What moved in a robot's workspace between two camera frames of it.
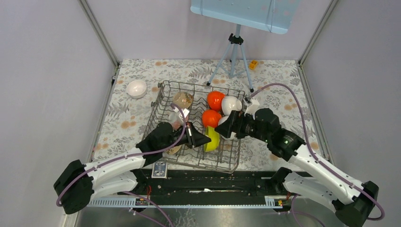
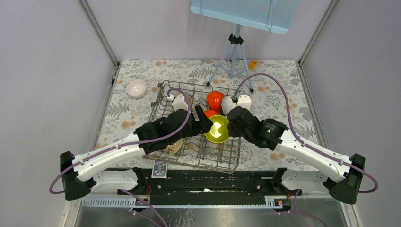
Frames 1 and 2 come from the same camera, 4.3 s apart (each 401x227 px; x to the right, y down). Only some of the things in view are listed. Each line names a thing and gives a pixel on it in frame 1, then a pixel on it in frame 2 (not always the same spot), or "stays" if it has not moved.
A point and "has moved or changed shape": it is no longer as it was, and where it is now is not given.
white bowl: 136,88 stays
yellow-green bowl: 214,144 has moved or changed shape
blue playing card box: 160,170 stays
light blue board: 275,16 stays
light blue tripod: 233,62 stays
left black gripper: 194,138 -> 203,125
